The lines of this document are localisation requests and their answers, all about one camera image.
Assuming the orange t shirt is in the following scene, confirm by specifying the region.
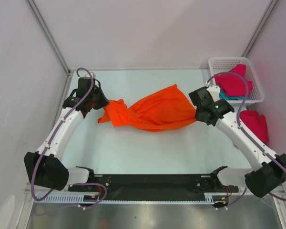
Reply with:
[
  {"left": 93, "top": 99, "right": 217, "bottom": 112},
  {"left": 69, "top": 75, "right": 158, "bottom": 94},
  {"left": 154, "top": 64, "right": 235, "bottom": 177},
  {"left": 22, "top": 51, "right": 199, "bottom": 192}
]
[{"left": 98, "top": 84, "right": 196, "bottom": 132}]

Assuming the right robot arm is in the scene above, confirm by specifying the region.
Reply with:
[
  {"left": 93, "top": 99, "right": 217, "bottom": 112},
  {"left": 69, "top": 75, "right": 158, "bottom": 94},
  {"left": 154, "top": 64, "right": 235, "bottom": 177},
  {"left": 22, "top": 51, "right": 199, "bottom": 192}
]
[{"left": 189, "top": 87, "right": 286, "bottom": 198}]

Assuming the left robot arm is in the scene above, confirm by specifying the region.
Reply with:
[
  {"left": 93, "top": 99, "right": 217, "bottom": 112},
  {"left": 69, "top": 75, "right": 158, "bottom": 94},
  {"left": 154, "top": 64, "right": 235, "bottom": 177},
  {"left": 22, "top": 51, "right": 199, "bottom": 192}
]
[{"left": 24, "top": 77, "right": 109, "bottom": 191}]

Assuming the teal t shirt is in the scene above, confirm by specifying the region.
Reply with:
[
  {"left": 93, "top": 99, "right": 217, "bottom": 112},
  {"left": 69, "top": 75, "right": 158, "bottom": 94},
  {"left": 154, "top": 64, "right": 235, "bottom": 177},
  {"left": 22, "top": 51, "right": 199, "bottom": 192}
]
[{"left": 219, "top": 90, "right": 245, "bottom": 101}]

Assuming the pink t shirt in basket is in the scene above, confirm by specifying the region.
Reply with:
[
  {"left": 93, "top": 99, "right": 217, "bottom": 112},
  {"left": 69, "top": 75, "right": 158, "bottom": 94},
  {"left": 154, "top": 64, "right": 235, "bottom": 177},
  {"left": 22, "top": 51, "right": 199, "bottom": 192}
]
[{"left": 215, "top": 64, "right": 253, "bottom": 97}]

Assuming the folded pink t shirt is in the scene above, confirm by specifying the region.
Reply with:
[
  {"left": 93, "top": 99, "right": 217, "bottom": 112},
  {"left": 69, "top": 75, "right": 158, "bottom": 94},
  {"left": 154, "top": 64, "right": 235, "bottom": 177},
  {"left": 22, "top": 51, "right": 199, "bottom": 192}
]
[{"left": 240, "top": 110, "right": 269, "bottom": 143}]

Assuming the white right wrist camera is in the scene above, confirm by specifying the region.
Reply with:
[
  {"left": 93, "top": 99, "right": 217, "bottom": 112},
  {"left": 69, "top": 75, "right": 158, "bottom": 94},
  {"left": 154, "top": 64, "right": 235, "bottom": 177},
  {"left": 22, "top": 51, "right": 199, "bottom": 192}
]
[{"left": 205, "top": 82, "right": 221, "bottom": 102}]

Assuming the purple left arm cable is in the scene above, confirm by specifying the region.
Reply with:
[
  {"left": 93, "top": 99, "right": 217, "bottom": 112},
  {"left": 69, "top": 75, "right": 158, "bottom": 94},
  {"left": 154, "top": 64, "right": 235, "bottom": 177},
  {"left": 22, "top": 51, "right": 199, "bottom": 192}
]
[{"left": 30, "top": 68, "right": 108, "bottom": 210}]

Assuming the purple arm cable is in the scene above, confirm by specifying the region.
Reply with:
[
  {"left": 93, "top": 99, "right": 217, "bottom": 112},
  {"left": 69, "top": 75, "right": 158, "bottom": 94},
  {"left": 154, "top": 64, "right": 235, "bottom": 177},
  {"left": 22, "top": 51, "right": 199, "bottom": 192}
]
[
  {"left": 30, "top": 68, "right": 108, "bottom": 210},
  {"left": 204, "top": 72, "right": 286, "bottom": 201}
]

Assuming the left aluminium corner post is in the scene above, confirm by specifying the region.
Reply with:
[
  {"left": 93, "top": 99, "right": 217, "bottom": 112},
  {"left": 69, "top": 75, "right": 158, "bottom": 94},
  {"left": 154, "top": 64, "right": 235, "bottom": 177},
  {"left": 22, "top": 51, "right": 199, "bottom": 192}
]
[{"left": 25, "top": 0, "right": 71, "bottom": 75}]

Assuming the aluminium corner post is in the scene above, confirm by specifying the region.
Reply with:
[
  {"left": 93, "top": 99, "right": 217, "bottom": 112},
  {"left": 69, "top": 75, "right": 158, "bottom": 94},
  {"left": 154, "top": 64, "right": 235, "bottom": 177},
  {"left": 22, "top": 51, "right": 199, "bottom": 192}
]
[
  {"left": 25, "top": 0, "right": 71, "bottom": 75},
  {"left": 242, "top": 0, "right": 280, "bottom": 58}
]

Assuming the aluminium front rail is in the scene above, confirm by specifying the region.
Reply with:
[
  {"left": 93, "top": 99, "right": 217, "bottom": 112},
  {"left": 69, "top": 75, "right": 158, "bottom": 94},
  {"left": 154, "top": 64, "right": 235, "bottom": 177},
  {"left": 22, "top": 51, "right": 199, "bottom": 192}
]
[{"left": 25, "top": 174, "right": 286, "bottom": 194}]

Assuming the white slotted cable duct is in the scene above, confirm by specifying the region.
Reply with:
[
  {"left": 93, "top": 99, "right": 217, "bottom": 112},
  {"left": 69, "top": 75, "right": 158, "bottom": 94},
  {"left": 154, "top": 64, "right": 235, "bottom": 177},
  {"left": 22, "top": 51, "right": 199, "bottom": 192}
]
[{"left": 40, "top": 191, "right": 228, "bottom": 205}]

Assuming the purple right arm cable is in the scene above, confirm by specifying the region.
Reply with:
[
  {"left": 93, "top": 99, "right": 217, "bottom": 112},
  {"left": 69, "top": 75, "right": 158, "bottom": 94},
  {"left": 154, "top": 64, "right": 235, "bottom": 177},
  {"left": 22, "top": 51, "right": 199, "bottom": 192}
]
[{"left": 204, "top": 72, "right": 286, "bottom": 201}]

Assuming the right aluminium corner post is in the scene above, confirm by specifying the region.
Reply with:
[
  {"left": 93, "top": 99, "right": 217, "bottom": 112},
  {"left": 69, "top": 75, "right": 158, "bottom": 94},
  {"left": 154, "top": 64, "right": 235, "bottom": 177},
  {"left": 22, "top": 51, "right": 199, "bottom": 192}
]
[{"left": 242, "top": 0, "right": 280, "bottom": 58}]

